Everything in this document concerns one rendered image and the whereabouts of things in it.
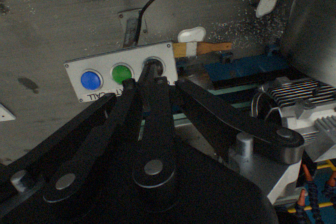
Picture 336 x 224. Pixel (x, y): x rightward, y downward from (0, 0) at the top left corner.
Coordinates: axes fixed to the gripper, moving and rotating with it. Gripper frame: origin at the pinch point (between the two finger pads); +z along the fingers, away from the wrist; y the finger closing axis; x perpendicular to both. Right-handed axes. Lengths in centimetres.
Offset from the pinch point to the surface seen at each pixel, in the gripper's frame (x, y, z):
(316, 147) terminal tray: -28.3, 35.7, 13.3
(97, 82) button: -0.3, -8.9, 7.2
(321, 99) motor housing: -17.3, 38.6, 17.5
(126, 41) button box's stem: 4.3, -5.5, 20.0
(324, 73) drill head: -5.4, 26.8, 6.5
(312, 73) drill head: -5.8, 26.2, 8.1
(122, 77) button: -0.3, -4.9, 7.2
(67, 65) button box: 3.0, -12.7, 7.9
